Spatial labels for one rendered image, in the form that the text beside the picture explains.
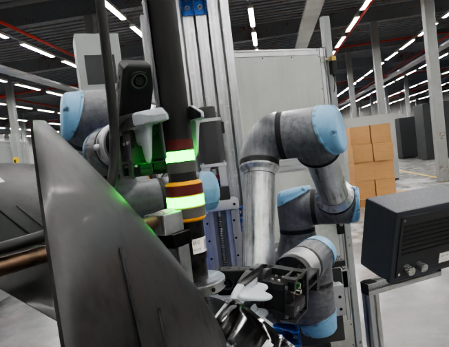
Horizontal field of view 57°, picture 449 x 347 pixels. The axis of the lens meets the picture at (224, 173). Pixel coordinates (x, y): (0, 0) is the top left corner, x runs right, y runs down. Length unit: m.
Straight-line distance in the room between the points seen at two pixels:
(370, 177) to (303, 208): 7.45
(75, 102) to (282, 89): 1.76
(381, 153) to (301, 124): 7.83
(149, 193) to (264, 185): 0.32
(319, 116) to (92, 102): 0.53
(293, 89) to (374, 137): 6.16
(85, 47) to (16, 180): 4.14
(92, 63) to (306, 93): 2.55
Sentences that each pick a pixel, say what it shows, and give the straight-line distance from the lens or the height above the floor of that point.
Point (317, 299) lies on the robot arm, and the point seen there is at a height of 1.10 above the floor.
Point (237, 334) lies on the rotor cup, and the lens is 0.40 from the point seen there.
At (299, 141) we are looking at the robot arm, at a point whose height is 1.42.
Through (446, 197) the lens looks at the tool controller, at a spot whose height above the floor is 1.23.
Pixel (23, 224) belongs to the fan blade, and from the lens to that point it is 0.45.
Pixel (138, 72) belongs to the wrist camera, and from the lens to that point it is 0.57.
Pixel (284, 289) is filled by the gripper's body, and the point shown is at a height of 1.19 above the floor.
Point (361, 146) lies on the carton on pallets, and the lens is 8.69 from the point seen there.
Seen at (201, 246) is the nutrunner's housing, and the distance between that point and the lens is 0.48.
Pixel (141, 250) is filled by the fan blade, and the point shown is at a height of 1.38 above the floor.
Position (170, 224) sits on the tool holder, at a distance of 0.44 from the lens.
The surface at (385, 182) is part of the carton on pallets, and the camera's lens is 8.85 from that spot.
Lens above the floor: 1.41
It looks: 3 degrees down
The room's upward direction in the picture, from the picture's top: 7 degrees counter-clockwise
